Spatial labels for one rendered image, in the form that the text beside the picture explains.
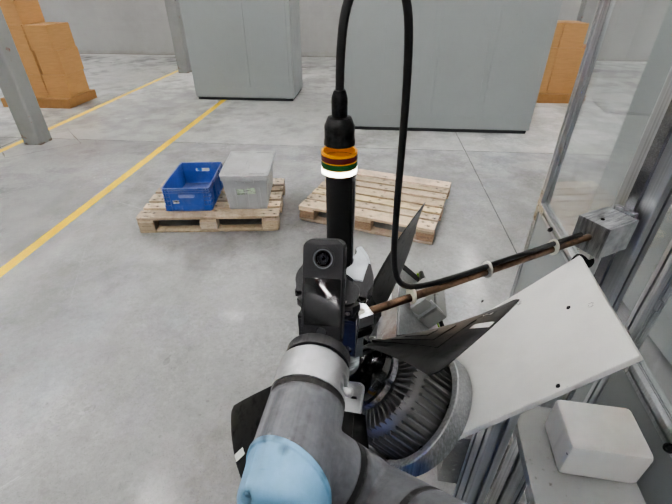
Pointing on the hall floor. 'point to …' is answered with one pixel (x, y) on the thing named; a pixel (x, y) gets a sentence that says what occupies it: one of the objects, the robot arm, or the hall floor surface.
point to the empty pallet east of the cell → (372, 180)
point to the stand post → (483, 461)
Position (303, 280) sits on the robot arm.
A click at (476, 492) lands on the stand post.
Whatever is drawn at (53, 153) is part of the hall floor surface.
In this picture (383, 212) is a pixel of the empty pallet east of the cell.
